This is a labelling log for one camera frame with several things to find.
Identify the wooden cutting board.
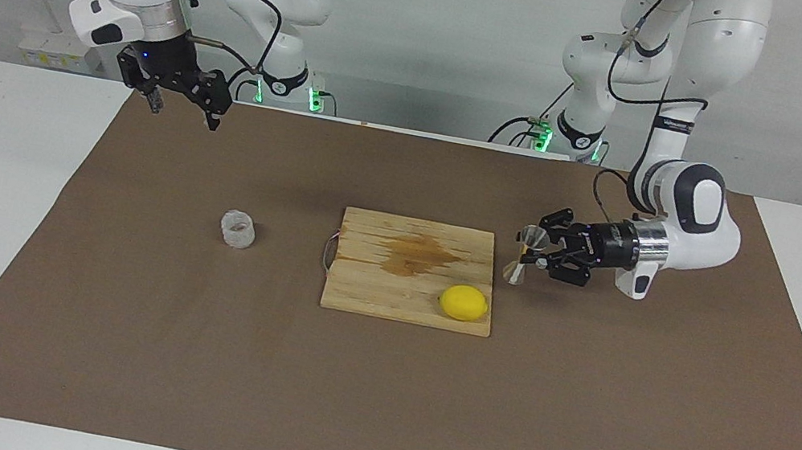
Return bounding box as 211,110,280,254
313,203,508,339

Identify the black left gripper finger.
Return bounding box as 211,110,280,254
537,204,583,241
532,250,591,288

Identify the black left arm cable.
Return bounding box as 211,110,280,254
583,0,726,235

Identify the steel jigger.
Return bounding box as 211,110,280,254
501,223,551,290

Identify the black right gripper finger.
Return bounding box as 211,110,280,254
178,65,238,134
109,44,174,117

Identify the yellow lemon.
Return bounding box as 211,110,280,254
436,282,493,326

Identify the white power strip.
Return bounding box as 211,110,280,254
15,26,108,78

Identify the black base cable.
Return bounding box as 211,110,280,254
225,65,264,104
487,74,575,155

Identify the brown table mat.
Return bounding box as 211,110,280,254
0,63,802,450

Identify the clear glass cup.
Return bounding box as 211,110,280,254
217,207,261,252

